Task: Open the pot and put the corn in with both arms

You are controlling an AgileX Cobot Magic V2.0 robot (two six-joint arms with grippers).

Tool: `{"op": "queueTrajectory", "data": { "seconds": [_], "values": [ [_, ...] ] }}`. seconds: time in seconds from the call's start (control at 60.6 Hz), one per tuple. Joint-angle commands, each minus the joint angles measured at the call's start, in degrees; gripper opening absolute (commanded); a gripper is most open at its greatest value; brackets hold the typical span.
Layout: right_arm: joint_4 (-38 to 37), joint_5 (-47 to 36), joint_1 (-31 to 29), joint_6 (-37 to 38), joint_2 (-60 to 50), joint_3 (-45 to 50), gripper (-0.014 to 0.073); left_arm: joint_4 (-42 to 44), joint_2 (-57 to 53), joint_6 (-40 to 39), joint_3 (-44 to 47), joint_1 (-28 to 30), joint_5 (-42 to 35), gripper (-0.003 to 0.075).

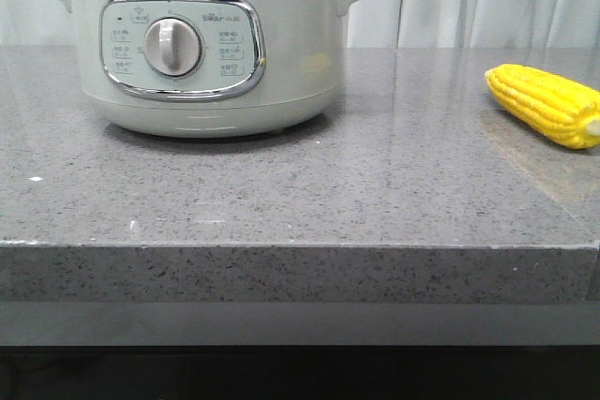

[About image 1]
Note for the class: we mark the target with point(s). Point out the yellow corn cob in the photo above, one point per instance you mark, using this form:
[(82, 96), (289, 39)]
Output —
[(564, 111)]

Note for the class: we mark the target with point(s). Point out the pale green electric cooking pot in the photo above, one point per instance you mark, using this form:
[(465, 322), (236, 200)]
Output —
[(209, 68)]

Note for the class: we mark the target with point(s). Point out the white curtain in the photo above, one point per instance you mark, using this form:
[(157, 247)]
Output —
[(383, 23)]

